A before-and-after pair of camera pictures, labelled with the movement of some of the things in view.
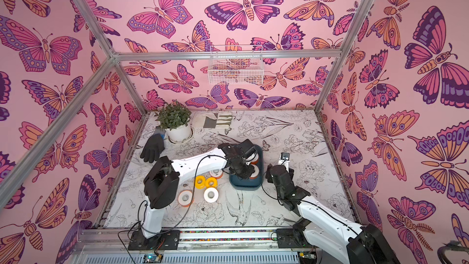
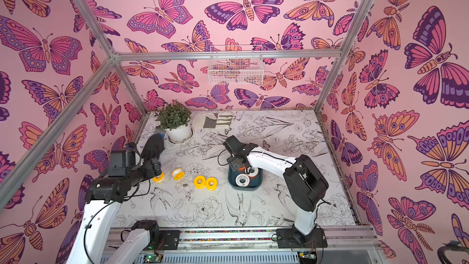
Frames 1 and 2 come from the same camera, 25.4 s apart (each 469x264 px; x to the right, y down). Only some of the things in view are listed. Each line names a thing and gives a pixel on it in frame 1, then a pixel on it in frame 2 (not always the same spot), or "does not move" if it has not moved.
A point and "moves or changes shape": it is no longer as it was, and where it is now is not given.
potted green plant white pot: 174,118 does not move
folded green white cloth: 215,120 does not move
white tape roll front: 210,194 to 242,176
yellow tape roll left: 199,181 does not move
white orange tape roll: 217,173 moves or changes shape
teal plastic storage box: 238,183 does not move
